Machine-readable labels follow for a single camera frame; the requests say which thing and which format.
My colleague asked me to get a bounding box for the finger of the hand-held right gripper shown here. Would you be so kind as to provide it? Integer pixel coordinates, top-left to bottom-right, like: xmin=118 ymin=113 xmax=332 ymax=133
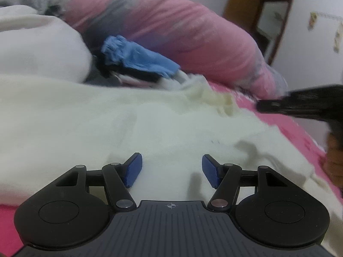
xmin=256 ymin=94 xmax=286 ymax=115

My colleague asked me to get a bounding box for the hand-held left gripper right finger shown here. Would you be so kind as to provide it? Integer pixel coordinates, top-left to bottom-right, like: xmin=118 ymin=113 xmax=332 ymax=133
xmin=202 ymin=154 xmax=288 ymax=212

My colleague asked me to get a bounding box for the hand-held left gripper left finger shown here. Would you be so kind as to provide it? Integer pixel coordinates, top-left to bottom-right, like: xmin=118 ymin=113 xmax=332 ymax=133
xmin=55 ymin=152 xmax=143 ymax=211

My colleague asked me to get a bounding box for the cream knit sweater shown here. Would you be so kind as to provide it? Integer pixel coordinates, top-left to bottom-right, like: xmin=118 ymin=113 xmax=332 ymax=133
xmin=0 ymin=73 xmax=343 ymax=252

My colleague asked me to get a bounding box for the person's right hand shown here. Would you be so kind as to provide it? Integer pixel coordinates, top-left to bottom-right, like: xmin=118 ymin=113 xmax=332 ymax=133
xmin=323 ymin=133 xmax=343 ymax=188

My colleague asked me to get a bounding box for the pink floral blanket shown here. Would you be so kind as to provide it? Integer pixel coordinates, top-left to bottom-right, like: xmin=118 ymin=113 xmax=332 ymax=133
xmin=0 ymin=82 xmax=343 ymax=257

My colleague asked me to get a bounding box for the blue garment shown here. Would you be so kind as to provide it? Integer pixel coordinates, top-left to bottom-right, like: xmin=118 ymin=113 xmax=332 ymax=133
xmin=101 ymin=35 xmax=181 ymax=79

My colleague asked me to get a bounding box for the pink and grey duvet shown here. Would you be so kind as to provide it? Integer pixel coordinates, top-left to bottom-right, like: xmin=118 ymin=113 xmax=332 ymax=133
xmin=45 ymin=0 xmax=288 ymax=99

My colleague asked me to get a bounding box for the white t-shirt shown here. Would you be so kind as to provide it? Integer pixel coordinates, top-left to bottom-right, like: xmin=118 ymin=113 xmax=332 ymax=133
xmin=0 ymin=5 xmax=93 ymax=83

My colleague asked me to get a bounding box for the long torn wall sticker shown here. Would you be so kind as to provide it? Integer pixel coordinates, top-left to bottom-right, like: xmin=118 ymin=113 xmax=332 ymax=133
xmin=333 ymin=29 xmax=342 ymax=53

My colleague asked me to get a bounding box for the small torn wall sticker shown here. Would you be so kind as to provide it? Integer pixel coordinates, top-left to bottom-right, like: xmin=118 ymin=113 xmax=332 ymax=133
xmin=308 ymin=11 xmax=318 ymax=30

